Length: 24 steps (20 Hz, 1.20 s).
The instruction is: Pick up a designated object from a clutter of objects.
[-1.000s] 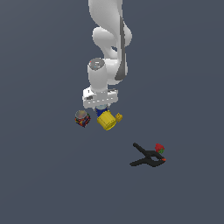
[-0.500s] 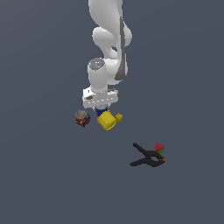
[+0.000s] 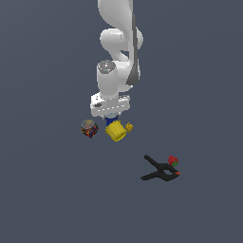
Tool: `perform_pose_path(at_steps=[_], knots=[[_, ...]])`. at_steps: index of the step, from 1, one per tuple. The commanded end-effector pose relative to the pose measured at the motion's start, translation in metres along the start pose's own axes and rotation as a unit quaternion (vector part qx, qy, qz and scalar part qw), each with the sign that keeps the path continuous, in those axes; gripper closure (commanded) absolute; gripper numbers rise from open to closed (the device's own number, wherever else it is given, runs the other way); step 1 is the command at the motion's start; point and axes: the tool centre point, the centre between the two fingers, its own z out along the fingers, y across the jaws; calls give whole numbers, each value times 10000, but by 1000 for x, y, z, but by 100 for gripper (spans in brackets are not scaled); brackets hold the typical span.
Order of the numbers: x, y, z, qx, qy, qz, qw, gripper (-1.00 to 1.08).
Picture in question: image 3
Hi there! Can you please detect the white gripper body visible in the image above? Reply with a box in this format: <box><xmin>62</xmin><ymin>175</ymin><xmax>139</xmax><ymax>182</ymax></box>
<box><xmin>89</xmin><ymin>92</ymin><xmax>131</xmax><ymax>120</ymax></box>

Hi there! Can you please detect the blue object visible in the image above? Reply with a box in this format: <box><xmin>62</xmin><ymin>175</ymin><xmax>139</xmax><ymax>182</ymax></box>
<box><xmin>104</xmin><ymin>115</ymin><xmax>120</xmax><ymax>126</ymax></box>

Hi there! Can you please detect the yellow cylindrical cup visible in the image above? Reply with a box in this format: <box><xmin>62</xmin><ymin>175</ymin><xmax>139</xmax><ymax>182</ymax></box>
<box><xmin>104</xmin><ymin>121</ymin><xmax>127</xmax><ymax>142</ymax></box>

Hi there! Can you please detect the small yellow block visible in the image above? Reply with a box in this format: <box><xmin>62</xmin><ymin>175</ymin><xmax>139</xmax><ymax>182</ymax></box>
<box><xmin>124</xmin><ymin>121</ymin><xmax>134</xmax><ymax>133</ymax></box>

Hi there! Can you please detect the multicoloured can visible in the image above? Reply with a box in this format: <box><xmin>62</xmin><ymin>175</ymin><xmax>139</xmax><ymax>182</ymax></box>
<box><xmin>81</xmin><ymin>119</ymin><xmax>99</xmax><ymax>140</ymax></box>

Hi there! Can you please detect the black spring clamp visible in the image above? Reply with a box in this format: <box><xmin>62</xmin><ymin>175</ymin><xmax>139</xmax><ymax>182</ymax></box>
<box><xmin>140</xmin><ymin>154</ymin><xmax>181</xmax><ymax>182</ymax></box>

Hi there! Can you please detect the red strawberry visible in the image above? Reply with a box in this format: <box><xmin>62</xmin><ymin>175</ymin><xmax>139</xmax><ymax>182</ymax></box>
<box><xmin>167</xmin><ymin>155</ymin><xmax>179</xmax><ymax>168</ymax></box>

